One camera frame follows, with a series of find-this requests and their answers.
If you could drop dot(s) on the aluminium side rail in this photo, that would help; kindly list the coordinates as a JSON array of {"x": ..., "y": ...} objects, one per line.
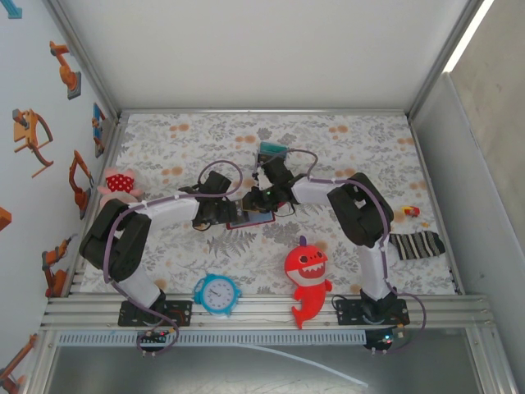
[{"x": 115, "y": 143}]

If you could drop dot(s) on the floral table mat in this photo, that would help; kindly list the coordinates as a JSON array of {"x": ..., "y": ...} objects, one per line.
[{"x": 184, "y": 143}]

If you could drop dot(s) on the left circuit board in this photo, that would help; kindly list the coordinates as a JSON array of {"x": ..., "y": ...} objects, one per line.
[{"x": 152, "y": 337}]

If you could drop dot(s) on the red shark plush toy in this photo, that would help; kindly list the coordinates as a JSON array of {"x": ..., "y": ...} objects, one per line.
[{"x": 307, "y": 287}]

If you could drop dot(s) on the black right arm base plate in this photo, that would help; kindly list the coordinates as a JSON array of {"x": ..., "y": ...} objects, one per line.
[{"x": 348, "y": 312}]

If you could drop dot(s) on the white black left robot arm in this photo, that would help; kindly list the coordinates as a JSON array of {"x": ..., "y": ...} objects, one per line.
[{"x": 172, "y": 209}]

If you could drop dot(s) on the red card holder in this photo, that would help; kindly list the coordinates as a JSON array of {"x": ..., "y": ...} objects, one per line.
[{"x": 258, "y": 219}]

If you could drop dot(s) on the blue teal card box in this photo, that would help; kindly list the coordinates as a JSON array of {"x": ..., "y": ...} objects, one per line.
[{"x": 272, "y": 147}]

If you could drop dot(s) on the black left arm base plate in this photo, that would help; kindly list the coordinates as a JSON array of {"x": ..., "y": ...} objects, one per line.
[{"x": 182, "y": 314}]

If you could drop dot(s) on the blue alarm clock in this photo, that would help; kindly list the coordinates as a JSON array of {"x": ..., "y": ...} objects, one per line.
[{"x": 216, "y": 293}]

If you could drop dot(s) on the aluminium front rail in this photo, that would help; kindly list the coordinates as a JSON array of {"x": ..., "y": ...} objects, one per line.
[{"x": 266, "y": 310}]

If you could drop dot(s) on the small red toy car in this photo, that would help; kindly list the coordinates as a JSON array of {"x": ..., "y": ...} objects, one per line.
[{"x": 411, "y": 212}]

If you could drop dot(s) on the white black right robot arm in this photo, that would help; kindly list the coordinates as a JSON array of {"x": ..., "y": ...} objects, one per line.
[{"x": 311, "y": 193}]

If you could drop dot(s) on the aluminium frame post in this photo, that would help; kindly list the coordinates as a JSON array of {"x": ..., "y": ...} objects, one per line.
[
  {"x": 441, "y": 57},
  {"x": 85, "y": 57}
]

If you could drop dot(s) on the orange block wall sticker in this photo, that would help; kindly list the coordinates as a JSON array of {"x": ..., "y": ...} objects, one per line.
[{"x": 4, "y": 219}]

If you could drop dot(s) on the circuit board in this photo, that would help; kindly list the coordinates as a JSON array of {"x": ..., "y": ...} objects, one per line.
[
  {"x": 152, "y": 337},
  {"x": 383, "y": 340}
]

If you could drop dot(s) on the white plastic tube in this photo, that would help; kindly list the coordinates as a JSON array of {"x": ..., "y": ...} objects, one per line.
[{"x": 328, "y": 369}]

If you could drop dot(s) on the white light strip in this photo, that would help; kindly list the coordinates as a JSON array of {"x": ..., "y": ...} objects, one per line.
[{"x": 470, "y": 33}]

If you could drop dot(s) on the black credit card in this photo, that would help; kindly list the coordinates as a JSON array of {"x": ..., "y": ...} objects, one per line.
[{"x": 262, "y": 159}]

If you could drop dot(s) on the pink pig plush toy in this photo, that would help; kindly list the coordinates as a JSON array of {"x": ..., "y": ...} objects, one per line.
[{"x": 119, "y": 182}]

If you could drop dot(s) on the aluminium back rail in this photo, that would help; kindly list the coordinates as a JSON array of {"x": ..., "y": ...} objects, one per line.
[{"x": 262, "y": 111}]

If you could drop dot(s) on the black white striped sock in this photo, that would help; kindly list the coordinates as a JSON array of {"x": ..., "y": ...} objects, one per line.
[{"x": 422, "y": 245}]

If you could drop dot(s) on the blue orange wall sticker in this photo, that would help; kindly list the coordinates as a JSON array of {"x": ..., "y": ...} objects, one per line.
[{"x": 98, "y": 123}]

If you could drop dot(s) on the right circuit board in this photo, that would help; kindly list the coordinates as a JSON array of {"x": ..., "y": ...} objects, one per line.
[{"x": 383, "y": 340}]

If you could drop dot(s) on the orange gripper claw wall sticker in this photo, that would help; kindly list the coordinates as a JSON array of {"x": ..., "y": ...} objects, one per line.
[{"x": 24, "y": 131}]

